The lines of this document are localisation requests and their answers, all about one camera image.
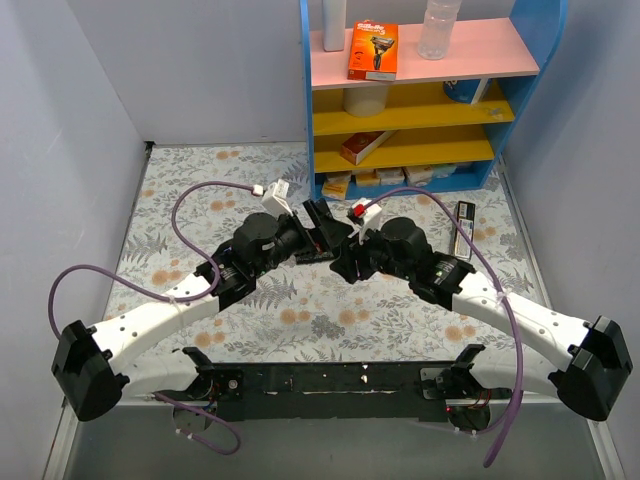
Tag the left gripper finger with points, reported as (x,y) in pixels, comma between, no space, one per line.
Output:
(318,211)
(332,233)

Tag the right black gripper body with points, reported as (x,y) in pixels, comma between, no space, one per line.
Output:
(353,257)

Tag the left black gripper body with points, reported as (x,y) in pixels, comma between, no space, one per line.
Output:
(310,231)

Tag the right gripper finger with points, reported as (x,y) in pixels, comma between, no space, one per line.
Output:
(346,267)
(344,250)

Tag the large black remote control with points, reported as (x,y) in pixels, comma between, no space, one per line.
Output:
(312,257)

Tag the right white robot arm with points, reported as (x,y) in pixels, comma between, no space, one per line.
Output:
(583,364)

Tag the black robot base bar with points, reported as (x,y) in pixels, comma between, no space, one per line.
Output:
(342,390)

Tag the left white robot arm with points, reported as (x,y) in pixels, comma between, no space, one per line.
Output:
(93,365)

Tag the yellow small box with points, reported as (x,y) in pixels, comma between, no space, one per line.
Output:
(336,186)

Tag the red white long box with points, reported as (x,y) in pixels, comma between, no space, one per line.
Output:
(360,145)

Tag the blue shelf unit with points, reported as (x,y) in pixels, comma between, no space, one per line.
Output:
(513,51)

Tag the black battery package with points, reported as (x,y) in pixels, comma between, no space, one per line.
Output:
(465,217)

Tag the white cylinder container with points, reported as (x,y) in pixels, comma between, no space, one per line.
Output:
(365,101)

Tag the light blue small box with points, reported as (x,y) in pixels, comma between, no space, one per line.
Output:
(443,170)

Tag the orange razor box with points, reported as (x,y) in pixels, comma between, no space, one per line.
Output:
(374,52)

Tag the blue white packet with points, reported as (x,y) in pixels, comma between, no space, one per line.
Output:
(469,91)

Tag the white tall bottle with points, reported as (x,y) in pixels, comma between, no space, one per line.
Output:
(334,19)

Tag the clear plastic bottle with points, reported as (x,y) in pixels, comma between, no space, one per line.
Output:
(439,20)

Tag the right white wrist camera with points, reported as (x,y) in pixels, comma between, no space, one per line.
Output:
(365,214)

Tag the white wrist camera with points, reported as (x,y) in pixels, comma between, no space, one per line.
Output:
(274,197)
(365,214)

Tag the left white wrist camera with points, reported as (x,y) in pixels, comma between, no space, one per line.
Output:
(274,197)

